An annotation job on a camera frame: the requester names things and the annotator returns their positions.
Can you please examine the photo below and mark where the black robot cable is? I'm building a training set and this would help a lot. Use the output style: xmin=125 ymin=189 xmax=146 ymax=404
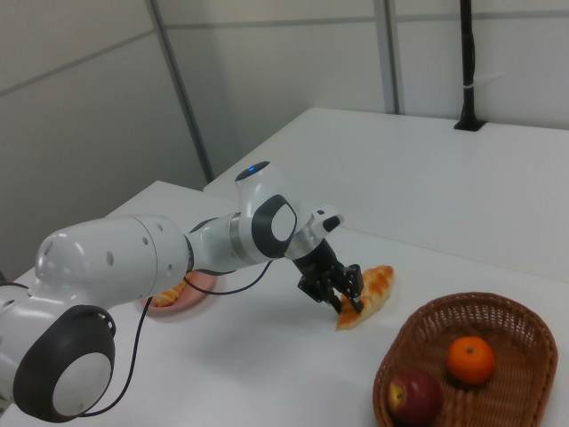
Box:
xmin=75 ymin=260 xmax=276 ymax=422

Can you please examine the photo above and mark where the striped toy bread roll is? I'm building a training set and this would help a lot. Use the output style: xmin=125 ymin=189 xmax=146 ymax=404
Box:
xmin=150 ymin=278 xmax=195 ymax=309

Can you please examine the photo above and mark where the red toy apple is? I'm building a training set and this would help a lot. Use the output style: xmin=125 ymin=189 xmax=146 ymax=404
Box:
xmin=389 ymin=367 xmax=445 ymax=424

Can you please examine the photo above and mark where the brown woven basket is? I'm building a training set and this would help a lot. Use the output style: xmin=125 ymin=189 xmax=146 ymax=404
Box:
xmin=373 ymin=292 xmax=559 ymax=427

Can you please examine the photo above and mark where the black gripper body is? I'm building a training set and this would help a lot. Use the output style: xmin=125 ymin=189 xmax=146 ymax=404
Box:
xmin=291 ymin=239 xmax=342 ymax=293

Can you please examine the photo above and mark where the pink plate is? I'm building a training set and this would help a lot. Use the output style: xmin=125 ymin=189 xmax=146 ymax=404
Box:
xmin=140 ymin=270 xmax=219 ymax=318

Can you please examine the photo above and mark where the orange toy tangerine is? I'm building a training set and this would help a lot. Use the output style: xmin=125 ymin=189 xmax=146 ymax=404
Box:
xmin=446 ymin=336 xmax=496 ymax=386

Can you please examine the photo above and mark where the black mounting pole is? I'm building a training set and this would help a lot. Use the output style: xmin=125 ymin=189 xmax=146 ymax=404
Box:
xmin=453 ymin=0 xmax=485 ymax=132

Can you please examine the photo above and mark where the white cable tie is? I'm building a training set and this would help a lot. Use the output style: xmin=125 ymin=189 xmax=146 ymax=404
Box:
xmin=461 ymin=73 xmax=506 ymax=90

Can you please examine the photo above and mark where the braided toy bread loaf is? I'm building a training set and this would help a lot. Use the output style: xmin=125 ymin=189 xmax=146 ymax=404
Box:
xmin=335 ymin=264 xmax=395 ymax=331

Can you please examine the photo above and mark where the grey partition post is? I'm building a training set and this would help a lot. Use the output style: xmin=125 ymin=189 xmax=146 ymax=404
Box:
xmin=148 ymin=0 xmax=213 ymax=183
xmin=381 ymin=0 xmax=400 ymax=115

